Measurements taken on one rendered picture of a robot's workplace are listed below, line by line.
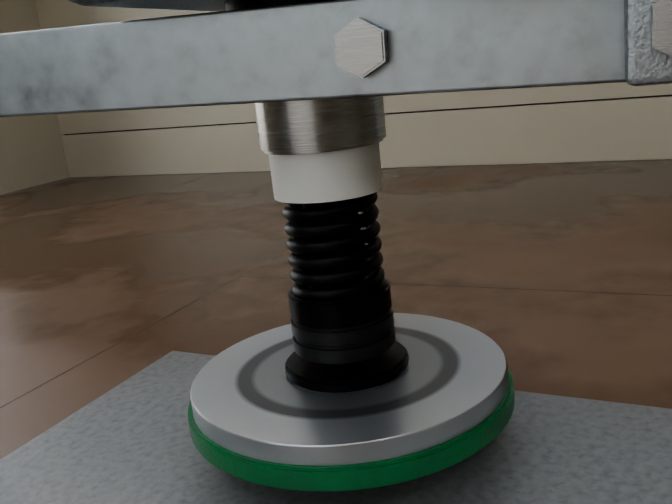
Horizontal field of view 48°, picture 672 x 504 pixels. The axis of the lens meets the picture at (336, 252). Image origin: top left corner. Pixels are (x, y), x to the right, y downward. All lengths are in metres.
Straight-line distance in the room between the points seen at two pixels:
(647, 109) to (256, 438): 6.12
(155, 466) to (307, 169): 0.24
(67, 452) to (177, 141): 7.68
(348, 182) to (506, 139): 6.23
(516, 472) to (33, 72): 0.38
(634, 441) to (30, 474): 0.41
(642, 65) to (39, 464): 0.47
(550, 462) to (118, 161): 8.42
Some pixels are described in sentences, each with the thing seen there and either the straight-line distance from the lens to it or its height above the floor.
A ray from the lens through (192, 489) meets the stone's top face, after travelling 0.52.
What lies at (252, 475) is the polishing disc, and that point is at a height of 0.84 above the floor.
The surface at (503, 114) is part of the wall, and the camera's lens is 6.65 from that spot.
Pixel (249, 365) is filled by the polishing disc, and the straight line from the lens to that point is 0.54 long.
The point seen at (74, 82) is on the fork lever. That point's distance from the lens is 0.49.
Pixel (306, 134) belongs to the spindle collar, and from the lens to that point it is 0.44.
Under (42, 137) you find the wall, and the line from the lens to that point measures 9.16.
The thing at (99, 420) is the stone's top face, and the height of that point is 0.80.
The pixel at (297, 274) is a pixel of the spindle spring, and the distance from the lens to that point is 0.48.
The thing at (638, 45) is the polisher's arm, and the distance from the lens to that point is 0.36.
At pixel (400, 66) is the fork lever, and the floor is 1.06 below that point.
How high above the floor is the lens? 1.07
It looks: 15 degrees down
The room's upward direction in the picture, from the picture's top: 6 degrees counter-clockwise
